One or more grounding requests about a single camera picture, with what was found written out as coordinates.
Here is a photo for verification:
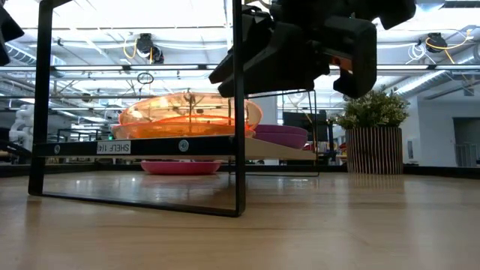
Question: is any hanging black ring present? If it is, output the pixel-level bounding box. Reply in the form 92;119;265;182
136;72;155;86

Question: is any green plant in striped pot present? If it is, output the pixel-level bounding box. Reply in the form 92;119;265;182
331;85;410;176

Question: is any wooden shelf black metal frame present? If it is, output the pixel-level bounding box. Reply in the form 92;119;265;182
28;0;320;218

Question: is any pink plate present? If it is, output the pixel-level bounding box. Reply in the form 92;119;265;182
140;160;223;176

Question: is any black monitor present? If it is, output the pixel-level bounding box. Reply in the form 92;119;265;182
283;111;330;143

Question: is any black ceiling cable reel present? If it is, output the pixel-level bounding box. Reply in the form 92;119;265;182
135;32;165;65
425;31;449;53

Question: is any black aluminium table frame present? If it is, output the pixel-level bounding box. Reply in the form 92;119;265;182
0;161;480;179

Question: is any white humanoid robot figure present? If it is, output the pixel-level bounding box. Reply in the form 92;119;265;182
7;103;35;153

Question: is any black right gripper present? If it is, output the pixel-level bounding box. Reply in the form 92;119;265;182
208;0;417;99

